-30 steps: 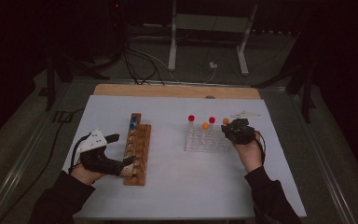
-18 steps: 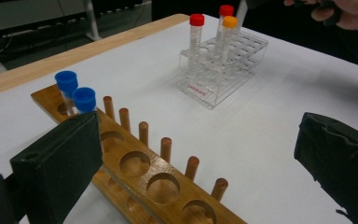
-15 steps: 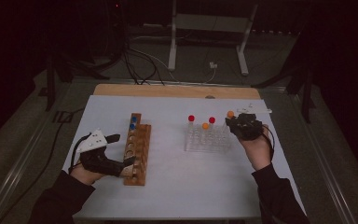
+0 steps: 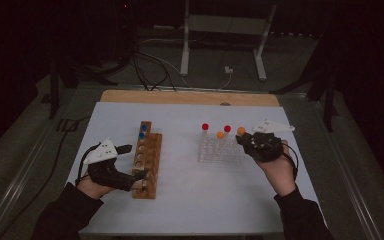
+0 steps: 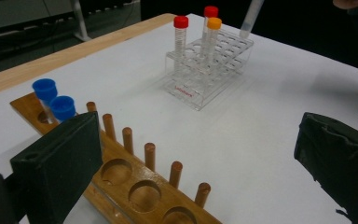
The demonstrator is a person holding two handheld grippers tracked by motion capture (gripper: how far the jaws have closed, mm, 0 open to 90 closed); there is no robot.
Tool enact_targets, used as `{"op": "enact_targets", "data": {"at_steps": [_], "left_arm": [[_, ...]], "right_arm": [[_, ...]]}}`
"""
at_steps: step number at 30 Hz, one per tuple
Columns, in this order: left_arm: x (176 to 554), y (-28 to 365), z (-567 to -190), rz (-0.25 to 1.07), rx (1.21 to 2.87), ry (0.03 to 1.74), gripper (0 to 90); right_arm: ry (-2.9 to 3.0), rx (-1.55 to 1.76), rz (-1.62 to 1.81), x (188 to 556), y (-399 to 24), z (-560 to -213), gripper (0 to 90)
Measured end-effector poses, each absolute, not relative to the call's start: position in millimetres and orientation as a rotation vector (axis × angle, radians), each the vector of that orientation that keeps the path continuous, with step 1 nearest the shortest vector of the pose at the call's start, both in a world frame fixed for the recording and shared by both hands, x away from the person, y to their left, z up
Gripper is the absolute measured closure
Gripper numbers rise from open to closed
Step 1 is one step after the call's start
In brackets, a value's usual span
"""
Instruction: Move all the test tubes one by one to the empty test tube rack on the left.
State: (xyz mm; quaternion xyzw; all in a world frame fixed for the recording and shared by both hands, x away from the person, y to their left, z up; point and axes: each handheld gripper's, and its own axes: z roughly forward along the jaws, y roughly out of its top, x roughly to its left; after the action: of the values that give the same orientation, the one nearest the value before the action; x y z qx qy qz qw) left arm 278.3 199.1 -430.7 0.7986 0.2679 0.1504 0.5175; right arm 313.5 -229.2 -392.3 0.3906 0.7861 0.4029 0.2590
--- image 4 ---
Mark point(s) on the grey metal stand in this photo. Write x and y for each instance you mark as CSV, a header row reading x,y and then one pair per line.
x,y
225,25

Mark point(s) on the metal frame rail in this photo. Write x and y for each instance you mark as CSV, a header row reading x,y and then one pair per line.
x,y
23,173
346,173

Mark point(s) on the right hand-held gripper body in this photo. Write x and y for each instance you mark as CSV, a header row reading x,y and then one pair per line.
x,y
263,145

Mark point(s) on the person's right hand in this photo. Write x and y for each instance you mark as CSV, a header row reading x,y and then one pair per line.
x,y
278,175

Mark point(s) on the white table mat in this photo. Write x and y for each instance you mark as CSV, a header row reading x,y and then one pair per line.
x,y
186,200

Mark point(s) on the orange-capped test tube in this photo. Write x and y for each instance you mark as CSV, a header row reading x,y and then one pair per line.
x,y
220,135
241,130

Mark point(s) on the black floor stand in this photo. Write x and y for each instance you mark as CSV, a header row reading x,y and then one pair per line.
x,y
328,100
55,90

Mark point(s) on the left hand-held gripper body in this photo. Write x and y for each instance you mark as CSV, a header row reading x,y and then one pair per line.
x,y
108,168

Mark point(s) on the red-capped test tube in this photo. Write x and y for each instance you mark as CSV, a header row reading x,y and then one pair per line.
x,y
205,127
227,129

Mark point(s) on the person's left hand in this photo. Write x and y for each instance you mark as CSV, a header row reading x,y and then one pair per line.
x,y
91,188

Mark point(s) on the wooden test tube rack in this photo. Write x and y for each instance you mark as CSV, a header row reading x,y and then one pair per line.
x,y
146,166

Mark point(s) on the clear acrylic test tube rack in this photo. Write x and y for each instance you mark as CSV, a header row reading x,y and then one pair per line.
x,y
220,151

